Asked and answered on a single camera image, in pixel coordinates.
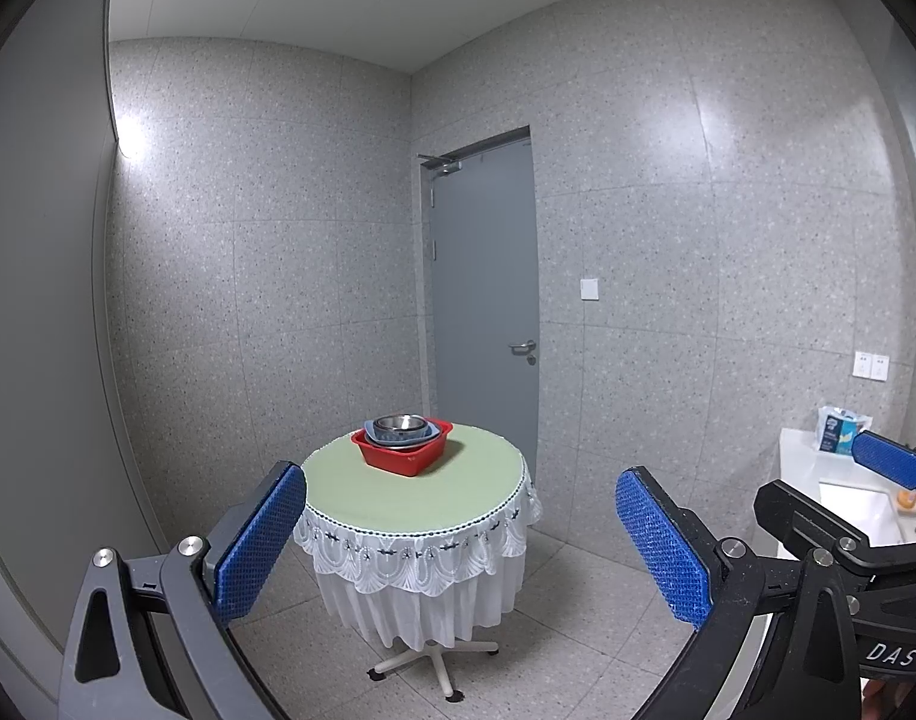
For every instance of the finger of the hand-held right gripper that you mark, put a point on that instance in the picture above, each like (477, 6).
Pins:
(889, 457)
(806, 521)

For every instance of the red square plastic basin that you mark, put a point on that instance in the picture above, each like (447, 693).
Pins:
(403, 459)

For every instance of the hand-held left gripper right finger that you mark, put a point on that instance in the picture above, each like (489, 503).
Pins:
(660, 540)

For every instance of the white wall switch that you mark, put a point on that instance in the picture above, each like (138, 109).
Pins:
(590, 289)

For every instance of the metal door closer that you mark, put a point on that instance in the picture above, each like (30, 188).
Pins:
(441, 162)

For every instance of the white counter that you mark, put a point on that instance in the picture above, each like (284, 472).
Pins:
(802, 457)

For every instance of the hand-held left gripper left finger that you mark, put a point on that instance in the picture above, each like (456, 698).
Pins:
(251, 540)

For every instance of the large steel bowl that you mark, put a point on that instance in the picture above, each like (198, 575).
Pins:
(398, 424)

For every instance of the white double wall socket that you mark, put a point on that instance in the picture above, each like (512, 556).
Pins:
(871, 366)

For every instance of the round table with lace cloth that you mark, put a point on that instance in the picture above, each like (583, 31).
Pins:
(420, 510)

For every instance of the orange round item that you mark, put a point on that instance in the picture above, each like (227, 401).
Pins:
(907, 499)

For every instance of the white table base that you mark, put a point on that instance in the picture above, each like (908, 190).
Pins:
(431, 664)

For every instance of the blue and white tissue pack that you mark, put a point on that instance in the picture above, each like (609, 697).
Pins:
(838, 435)

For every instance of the person's right hand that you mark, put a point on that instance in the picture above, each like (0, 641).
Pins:
(874, 701)

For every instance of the grey door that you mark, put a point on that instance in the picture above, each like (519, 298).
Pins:
(484, 277)

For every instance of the blue square plastic bowl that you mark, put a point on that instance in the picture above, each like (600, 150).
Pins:
(431, 431)

